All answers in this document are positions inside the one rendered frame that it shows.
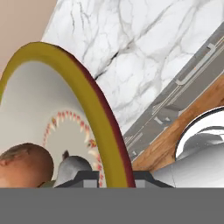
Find yellow rimmed white bowl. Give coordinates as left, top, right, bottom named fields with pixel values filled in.
left=0, top=41, right=137, bottom=189

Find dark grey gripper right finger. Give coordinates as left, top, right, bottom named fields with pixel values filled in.
left=132, top=171, right=175, bottom=189

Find grey mushroom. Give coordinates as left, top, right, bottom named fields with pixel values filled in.
left=53, top=150, right=95, bottom=188

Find white round object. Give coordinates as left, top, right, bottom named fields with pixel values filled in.
left=151, top=106, right=224, bottom=189

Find small grey cupboard handle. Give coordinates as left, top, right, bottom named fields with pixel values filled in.
left=153, top=115, right=172, bottom=126

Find long grey drawer handle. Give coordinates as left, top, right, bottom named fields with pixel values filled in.
left=174, top=42, right=217, bottom=87

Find brown onion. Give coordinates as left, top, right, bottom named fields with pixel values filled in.
left=0, top=142, right=55, bottom=189

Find grey drawer front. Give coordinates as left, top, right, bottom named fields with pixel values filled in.
left=150, top=22, right=224, bottom=117

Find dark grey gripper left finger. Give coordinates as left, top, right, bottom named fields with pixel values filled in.
left=54, top=170, right=100, bottom=189

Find grey cupboard door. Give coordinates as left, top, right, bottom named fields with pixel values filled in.
left=123, top=97, right=191, bottom=162

